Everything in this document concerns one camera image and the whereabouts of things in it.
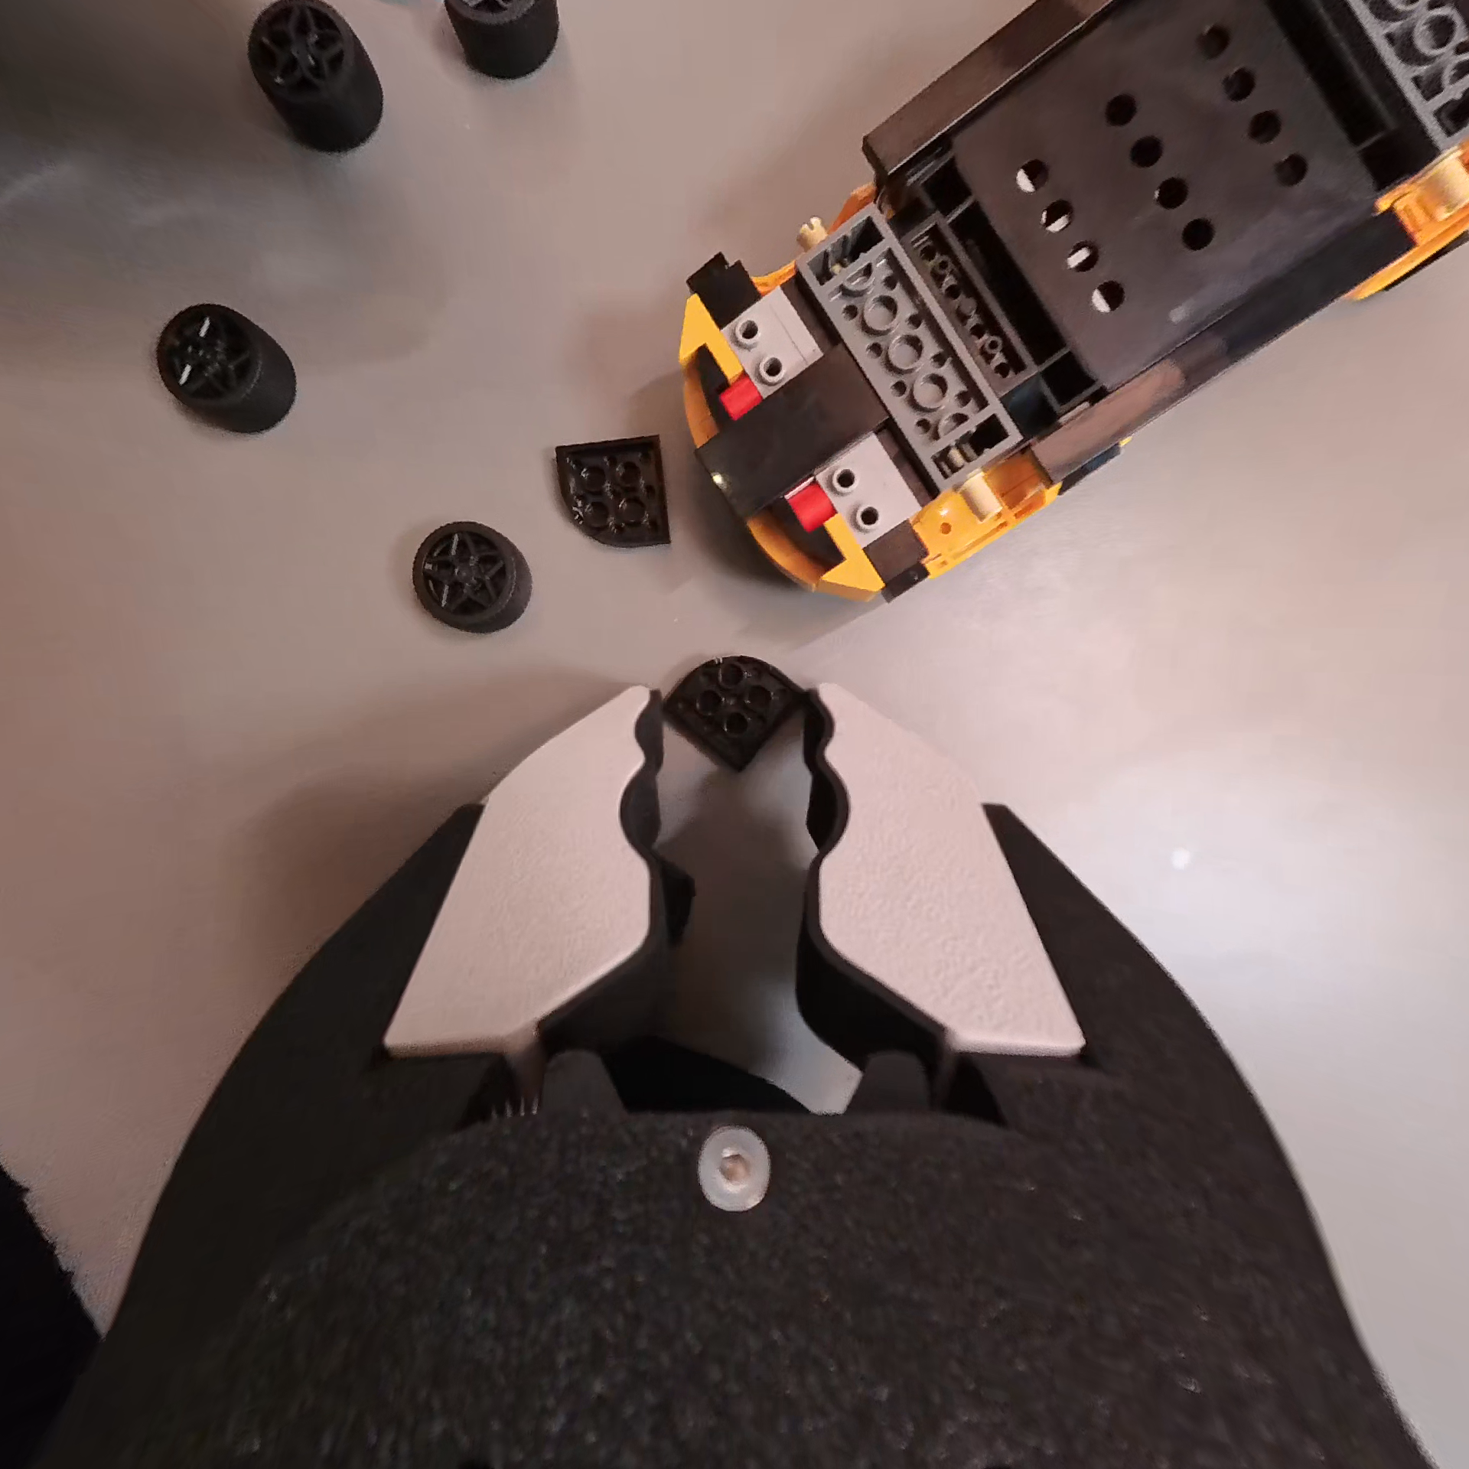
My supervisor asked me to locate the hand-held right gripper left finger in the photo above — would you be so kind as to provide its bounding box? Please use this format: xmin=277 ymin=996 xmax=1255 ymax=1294
xmin=382 ymin=685 xmax=696 ymax=1110

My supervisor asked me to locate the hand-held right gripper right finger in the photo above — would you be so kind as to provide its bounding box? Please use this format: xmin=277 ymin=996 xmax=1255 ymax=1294
xmin=795 ymin=683 xmax=1086 ymax=1110

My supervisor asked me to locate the black quarter-round lego plate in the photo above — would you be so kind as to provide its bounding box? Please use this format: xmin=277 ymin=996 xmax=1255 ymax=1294
xmin=661 ymin=654 xmax=808 ymax=774
xmin=554 ymin=434 xmax=675 ymax=550

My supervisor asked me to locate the orange lego car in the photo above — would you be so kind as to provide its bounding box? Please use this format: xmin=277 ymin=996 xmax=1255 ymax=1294
xmin=678 ymin=0 xmax=1469 ymax=606

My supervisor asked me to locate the black lego wheel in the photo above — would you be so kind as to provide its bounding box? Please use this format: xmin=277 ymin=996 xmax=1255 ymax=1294
xmin=410 ymin=520 xmax=534 ymax=635
xmin=248 ymin=0 xmax=385 ymax=154
xmin=154 ymin=303 xmax=297 ymax=438
xmin=443 ymin=0 xmax=563 ymax=82

